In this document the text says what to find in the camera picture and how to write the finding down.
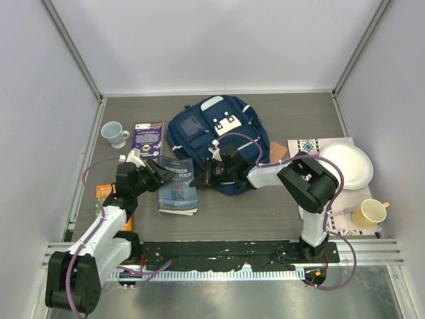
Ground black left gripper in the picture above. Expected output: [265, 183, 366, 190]
[132, 159, 175, 197]

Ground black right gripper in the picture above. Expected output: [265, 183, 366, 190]
[190, 158, 236, 189]

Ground dark blue 1984 book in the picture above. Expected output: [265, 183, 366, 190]
[158, 156, 198, 216]

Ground navy blue student backpack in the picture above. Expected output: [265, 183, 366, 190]
[165, 95, 270, 196]

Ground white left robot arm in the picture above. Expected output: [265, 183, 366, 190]
[44, 157, 175, 318]

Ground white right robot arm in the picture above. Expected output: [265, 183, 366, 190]
[190, 146, 345, 263]

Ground purple paperback book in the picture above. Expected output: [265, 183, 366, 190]
[131, 122, 164, 160]

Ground orange paperback book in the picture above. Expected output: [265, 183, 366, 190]
[94, 184, 134, 232]

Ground light blue cup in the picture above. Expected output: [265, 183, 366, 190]
[100, 121, 130, 149]

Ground tan leather wallet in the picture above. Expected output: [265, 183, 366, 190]
[270, 141, 288, 163]

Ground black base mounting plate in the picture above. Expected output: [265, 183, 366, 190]
[141, 240, 340, 272]

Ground patterned white placemat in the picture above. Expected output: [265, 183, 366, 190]
[286, 137, 379, 237]

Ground white paper plate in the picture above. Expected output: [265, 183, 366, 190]
[319, 142, 374, 190]

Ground yellow cup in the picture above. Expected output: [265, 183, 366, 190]
[351, 199, 390, 227]

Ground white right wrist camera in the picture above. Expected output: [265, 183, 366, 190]
[209, 140, 222, 161]

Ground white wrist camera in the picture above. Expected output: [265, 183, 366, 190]
[209, 140, 222, 161]
[118, 148, 145, 168]

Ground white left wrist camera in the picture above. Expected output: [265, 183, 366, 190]
[118, 148, 145, 168]

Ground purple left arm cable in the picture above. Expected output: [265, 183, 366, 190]
[62, 154, 173, 316]

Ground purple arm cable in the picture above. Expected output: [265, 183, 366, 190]
[62, 154, 173, 316]
[218, 132, 358, 293]

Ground perforated metal rail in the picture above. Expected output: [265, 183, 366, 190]
[109, 268, 305, 282]

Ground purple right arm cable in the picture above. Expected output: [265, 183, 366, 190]
[218, 132, 358, 293]

